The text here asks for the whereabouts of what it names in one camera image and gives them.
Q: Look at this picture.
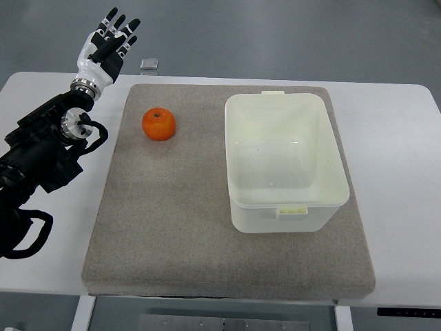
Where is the white plastic box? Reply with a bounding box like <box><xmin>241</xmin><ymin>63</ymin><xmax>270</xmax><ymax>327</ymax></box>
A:
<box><xmin>225</xmin><ymin>91</ymin><xmax>350</xmax><ymax>233</ymax></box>

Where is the grey metal base plate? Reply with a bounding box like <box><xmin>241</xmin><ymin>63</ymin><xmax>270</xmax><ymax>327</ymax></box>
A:
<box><xmin>137</xmin><ymin>314</ymin><xmax>311</xmax><ymax>331</ymax></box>

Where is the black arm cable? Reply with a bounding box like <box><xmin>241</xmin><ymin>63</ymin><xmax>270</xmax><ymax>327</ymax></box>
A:
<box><xmin>77</xmin><ymin>112</ymin><xmax>109</xmax><ymax>156</ymax></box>

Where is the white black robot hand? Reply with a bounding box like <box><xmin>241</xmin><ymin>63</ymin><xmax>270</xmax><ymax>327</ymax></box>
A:
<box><xmin>71</xmin><ymin>8</ymin><xmax>141</xmax><ymax>101</ymax></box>

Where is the orange fruit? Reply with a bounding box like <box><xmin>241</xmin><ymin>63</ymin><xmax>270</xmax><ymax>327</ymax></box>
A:
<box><xmin>141</xmin><ymin>107</ymin><xmax>176</xmax><ymax>141</ymax></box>

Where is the black table control panel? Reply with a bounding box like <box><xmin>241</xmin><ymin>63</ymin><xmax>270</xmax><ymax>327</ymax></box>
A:
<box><xmin>377</xmin><ymin>308</ymin><xmax>441</xmax><ymax>319</ymax></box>

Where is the white left table leg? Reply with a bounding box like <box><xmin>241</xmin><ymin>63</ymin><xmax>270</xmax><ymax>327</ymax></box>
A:
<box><xmin>71</xmin><ymin>295</ymin><xmax>96</xmax><ymax>331</ymax></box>

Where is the white right table leg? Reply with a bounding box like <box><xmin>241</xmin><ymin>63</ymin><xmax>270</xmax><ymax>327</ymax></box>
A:
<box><xmin>334</xmin><ymin>305</ymin><xmax>354</xmax><ymax>331</ymax></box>

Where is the white table leg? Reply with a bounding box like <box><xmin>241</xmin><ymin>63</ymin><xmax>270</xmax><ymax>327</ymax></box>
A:
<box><xmin>334</xmin><ymin>305</ymin><xmax>354</xmax><ymax>331</ymax></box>
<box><xmin>71</xmin><ymin>295</ymin><xmax>96</xmax><ymax>331</ymax></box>

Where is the small clear floor object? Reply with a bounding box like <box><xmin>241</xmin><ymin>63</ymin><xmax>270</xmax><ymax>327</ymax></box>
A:
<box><xmin>140</xmin><ymin>59</ymin><xmax>159</xmax><ymax>70</ymax></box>

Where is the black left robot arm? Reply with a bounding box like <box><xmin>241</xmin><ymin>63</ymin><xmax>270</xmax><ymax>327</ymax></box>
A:
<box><xmin>1</xmin><ymin>86</ymin><xmax>108</xmax><ymax>259</ymax></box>

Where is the grey felt mat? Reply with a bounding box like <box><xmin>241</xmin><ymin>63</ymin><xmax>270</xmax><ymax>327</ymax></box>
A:
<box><xmin>82</xmin><ymin>83</ymin><xmax>375</xmax><ymax>301</ymax></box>

